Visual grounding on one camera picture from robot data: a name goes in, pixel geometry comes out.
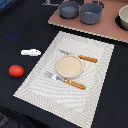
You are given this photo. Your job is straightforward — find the red toy sausage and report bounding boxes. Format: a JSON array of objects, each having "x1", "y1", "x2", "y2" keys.
[{"x1": 9, "y1": 65, "x2": 24, "y2": 77}]

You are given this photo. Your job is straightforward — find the grey frying pan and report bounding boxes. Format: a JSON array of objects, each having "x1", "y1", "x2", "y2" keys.
[{"x1": 42, "y1": 0, "x2": 80, "y2": 20}]

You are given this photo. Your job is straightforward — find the brown stove board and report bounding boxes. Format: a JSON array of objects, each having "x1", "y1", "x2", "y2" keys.
[{"x1": 48, "y1": 0, "x2": 128, "y2": 43}]

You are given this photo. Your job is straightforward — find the round beige plate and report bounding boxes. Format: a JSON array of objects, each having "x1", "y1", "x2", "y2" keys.
[{"x1": 56, "y1": 55, "x2": 83, "y2": 79}]

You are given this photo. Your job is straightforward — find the woven beige placemat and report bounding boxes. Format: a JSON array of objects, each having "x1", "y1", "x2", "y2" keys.
[{"x1": 14, "y1": 31, "x2": 114, "y2": 128}]

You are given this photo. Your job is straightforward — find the grey pot with lid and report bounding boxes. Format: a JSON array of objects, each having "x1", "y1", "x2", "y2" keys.
[{"x1": 80, "y1": 2, "x2": 102, "y2": 25}]

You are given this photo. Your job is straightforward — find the beige bowl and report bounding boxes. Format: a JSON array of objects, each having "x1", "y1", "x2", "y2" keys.
[{"x1": 119, "y1": 5, "x2": 128, "y2": 30}]

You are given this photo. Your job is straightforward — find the wooden handled knife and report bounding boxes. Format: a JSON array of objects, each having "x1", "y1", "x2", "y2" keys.
[{"x1": 58, "y1": 49, "x2": 98, "y2": 63}]

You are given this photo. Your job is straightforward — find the wooden handled fork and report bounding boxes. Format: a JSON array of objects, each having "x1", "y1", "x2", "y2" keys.
[{"x1": 44, "y1": 72, "x2": 86, "y2": 89}]

